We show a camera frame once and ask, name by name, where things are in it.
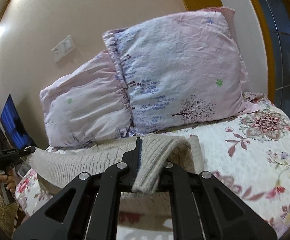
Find beige cable-knit sweater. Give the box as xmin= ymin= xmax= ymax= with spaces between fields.
xmin=26 ymin=134 xmax=204 ymax=194

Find person's left hand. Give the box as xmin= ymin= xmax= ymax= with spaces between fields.
xmin=0 ymin=169 xmax=16 ymax=195

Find blue screen monitor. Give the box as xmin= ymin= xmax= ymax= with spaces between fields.
xmin=0 ymin=94 xmax=36 ymax=149

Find floral bedspread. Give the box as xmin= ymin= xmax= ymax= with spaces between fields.
xmin=16 ymin=92 xmax=290 ymax=239

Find pink floral pillow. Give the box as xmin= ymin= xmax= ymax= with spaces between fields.
xmin=103 ymin=7 xmax=259 ymax=133

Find white wall switch plate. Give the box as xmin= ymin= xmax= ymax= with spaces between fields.
xmin=52 ymin=35 xmax=76 ymax=63

